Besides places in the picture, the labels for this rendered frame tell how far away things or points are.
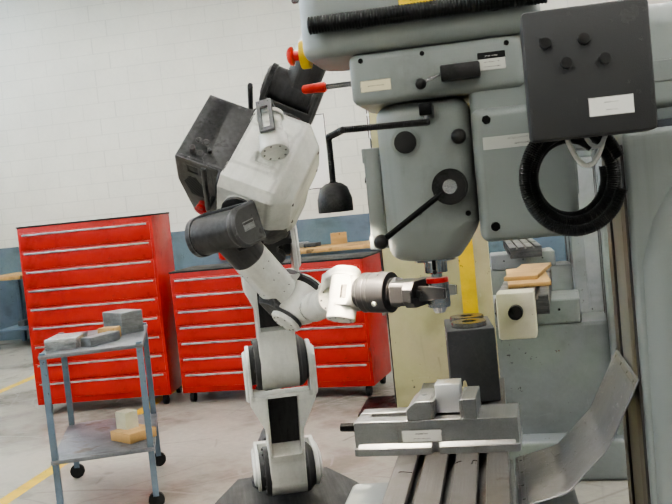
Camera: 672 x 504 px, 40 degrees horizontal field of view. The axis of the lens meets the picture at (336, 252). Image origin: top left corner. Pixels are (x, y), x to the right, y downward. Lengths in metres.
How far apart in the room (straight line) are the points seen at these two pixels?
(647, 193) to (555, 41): 0.37
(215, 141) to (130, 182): 9.59
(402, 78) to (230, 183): 0.56
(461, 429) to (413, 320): 1.76
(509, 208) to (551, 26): 0.40
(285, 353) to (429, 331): 1.27
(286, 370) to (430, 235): 0.82
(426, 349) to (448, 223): 1.92
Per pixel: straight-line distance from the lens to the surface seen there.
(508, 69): 1.80
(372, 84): 1.81
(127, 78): 11.87
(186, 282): 6.93
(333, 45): 1.82
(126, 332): 5.04
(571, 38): 1.56
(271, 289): 2.20
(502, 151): 1.79
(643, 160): 1.76
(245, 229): 2.09
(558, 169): 1.79
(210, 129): 2.24
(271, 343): 2.50
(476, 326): 2.35
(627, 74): 1.56
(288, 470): 2.68
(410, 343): 3.70
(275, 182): 2.15
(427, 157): 1.81
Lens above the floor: 1.46
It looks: 4 degrees down
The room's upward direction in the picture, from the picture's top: 6 degrees counter-clockwise
